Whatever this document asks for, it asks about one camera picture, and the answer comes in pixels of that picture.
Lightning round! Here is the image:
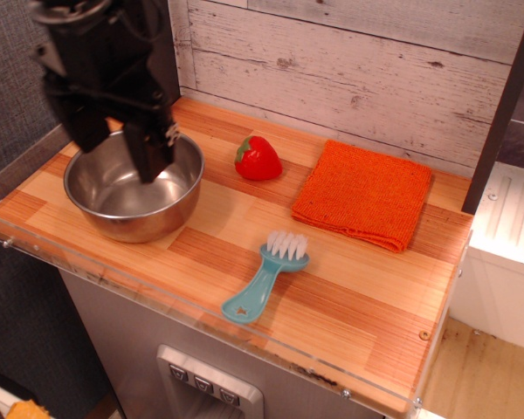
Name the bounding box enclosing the folded orange cloth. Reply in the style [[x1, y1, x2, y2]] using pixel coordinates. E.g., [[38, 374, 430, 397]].
[[292, 140, 432, 253]]

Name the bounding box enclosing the red toy strawberry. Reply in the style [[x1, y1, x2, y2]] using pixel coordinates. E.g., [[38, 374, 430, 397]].
[[234, 136, 283, 181]]

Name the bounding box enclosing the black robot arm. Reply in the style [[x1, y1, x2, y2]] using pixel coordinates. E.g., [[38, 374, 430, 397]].
[[27, 1, 178, 183]]

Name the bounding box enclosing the orange yellow object bottom left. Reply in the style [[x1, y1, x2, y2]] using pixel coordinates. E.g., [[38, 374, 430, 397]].
[[5, 400, 52, 419]]

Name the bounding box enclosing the dark left cabinet post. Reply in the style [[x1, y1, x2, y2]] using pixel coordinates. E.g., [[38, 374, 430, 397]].
[[140, 1, 181, 106]]

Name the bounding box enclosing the stainless steel bowl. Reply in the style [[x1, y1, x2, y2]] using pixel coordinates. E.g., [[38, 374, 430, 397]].
[[64, 131, 205, 244]]

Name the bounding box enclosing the clear acrylic edge guard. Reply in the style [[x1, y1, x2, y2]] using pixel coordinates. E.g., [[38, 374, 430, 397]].
[[0, 205, 471, 418]]

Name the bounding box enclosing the dark right cabinet post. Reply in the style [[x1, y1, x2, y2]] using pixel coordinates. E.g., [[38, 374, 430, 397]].
[[461, 32, 524, 215]]

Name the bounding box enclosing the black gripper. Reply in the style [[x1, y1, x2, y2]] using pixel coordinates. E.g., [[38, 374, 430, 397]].
[[29, 1, 179, 183]]

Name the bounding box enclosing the silver dispenser panel with buttons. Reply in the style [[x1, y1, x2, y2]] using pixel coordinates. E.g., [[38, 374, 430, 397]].
[[156, 345, 265, 418]]

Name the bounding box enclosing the dark cabinet post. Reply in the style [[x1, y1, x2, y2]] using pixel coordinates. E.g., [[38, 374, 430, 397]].
[[461, 32, 524, 215], [140, 1, 181, 106]]

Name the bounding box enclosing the teal brush with white bristles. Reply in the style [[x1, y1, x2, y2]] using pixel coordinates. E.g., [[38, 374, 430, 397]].
[[221, 231, 310, 324]]

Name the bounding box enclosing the grey toy fridge cabinet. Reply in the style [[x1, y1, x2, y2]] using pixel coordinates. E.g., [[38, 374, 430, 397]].
[[61, 272, 379, 418]]

